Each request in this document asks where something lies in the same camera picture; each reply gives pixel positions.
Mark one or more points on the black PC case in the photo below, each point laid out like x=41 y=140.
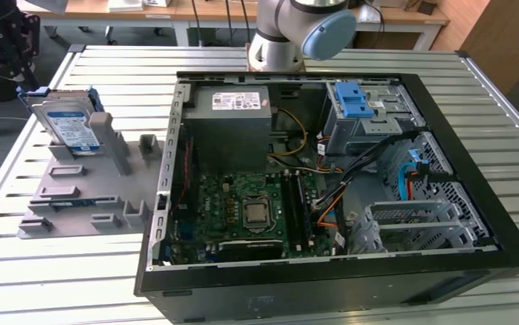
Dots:
x=286 y=294

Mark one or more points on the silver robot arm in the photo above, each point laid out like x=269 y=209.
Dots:
x=277 y=50

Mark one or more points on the metal disk bay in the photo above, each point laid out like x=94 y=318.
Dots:
x=421 y=226

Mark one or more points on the wooden cabinet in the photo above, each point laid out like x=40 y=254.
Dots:
x=502 y=40

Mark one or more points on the wooden desk white frame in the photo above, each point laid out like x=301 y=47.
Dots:
x=105 y=15
x=404 y=17

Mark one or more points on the white box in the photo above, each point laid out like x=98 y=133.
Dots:
x=125 y=6

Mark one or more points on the black graphics card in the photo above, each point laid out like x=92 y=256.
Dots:
x=249 y=250

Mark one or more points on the hard disk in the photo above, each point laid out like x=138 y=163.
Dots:
x=72 y=128

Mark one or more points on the grey power supply unit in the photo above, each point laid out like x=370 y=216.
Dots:
x=226 y=142

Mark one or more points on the metal optical drive cage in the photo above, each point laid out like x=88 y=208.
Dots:
x=353 y=135

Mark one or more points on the silver CPU in socket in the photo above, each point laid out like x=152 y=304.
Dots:
x=256 y=213

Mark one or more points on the green motherboard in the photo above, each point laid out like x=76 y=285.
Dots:
x=216 y=203

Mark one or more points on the blue plastic drive latch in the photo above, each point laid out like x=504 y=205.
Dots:
x=352 y=101

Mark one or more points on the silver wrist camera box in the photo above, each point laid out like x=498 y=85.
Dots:
x=46 y=5

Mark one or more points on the RAM stick with blue label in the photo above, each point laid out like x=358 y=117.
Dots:
x=72 y=203

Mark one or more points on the black RAM slot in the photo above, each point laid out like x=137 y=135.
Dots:
x=290 y=210

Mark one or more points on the grey parts rack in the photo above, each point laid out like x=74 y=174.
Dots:
x=92 y=189

